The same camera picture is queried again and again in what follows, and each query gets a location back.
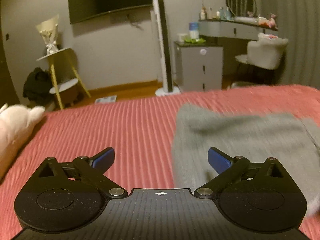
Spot grey sweatpants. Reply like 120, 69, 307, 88
171, 104, 319, 216

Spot pink ribbed bedspread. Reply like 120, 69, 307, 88
1, 85, 319, 239

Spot white floor scale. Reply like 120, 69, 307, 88
95, 95, 117, 104

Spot white plush pillow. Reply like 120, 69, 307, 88
0, 103, 46, 181

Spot black bag on floor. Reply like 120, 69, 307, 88
23, 67, 53, 106

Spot grey drawer cabinet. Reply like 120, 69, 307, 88
175, 42, 223, 92

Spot yellow-legged side table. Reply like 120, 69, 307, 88
36, 48, 91, 110

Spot grey upholstered chair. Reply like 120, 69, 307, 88
235, 33, 289, 85

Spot green item on cabinet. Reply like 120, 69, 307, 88
184, 38, 206, 44

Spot grey vanity desk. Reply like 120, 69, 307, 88
199, 20, 278, 41

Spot white cup on cabinet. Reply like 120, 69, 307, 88
177, 33, 188, 42

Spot wrapped flower bouquet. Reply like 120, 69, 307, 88
36, 14, 59, 55

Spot blue white container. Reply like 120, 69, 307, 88
189, 22, 200, 40

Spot round vanity mirror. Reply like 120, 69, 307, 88
226, 0, 257, 17

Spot white tower fan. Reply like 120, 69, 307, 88
152, 0, 181, 97

